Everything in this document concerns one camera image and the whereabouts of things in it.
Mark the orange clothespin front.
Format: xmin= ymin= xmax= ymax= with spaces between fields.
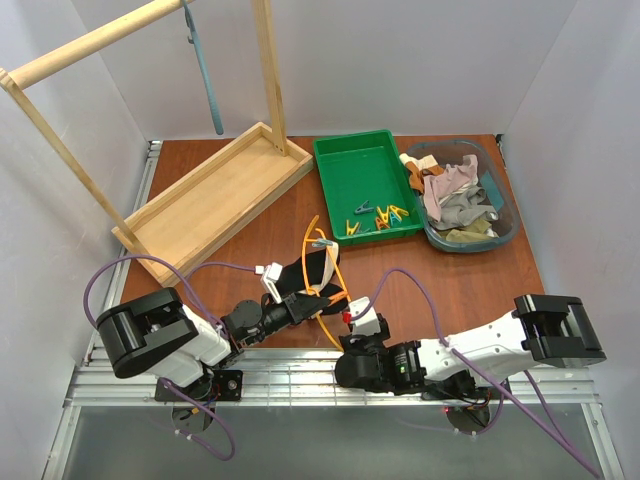
xmin=375 ymin=216 xmax=390 ymax=230

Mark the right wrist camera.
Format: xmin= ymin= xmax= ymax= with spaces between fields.
xmin=346 ymin=297 xmax=382 ymax=336

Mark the yellow clothespin front left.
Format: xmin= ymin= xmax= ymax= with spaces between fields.
xmin=345 ymin=220 xmax=361 ymax=236

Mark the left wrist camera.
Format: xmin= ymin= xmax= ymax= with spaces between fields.
xmin=260 ymin=262 xmax=283 ymax=304

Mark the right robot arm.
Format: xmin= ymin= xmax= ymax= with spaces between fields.
xmin=334 ymin=295 xmax=606 ymax=400

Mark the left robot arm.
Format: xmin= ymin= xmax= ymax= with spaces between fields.
xmin=96 ymin=287 xmax=332 ymax=388

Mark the dark grey clothespin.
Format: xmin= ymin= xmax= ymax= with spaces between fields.
xmin=354 ymin=201 xmax=374 ymax=215

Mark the pile of clothes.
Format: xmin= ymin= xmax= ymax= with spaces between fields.
xmin=399 ymin=153 xmax=499 ymax=244

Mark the black underwear beige waistband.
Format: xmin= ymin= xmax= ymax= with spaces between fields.
xmin=276 ymin=249 xmax=348 ymax=320

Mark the blue plastic hanger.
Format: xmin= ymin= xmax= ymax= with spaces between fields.
xmin=181 ymin=0 xmax=224 ymax=135

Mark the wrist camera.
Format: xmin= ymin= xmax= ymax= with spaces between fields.
xmin=260 ymin=262 xmax=283 ymax=304
xmin=346 ymin=297 xmax=382 ymax=336

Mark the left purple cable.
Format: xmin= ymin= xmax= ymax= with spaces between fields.
xmin=83 ymin=257 xmax=266 ymax=461

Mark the yellow plastic hanger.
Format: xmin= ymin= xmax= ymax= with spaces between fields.
xmin=301 ymin=214 xmax=354 ymax=351

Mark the yellow clothespin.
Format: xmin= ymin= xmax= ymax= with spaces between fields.
xmin=389 ymin=205 xmax=409 ymax=222
xmin=345 ymin=220 xmax=361 ymax=236

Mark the teal clothespin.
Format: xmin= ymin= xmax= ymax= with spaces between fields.
xmin=312 ymin=239 xmax=334 ymax=248

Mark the wooden clothes rack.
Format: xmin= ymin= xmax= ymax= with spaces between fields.
xmin=1 ymin=1 xmax=312 ymax=286

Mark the green plastic tray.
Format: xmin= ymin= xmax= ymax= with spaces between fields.
xmin=314 ymin=130 xmax=424 ymax=246

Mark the clear plastic laundry bin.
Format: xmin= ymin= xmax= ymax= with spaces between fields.
xmin=405 ymin=139 xmax=520 ymax=253

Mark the yellow clothespin right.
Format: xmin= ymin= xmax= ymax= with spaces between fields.
xmin=389 ymin=205 xmax=409 ymax=222

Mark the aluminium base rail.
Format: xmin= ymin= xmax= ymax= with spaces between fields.
xmin=66 ymin=347 xmax=599 ymax=407

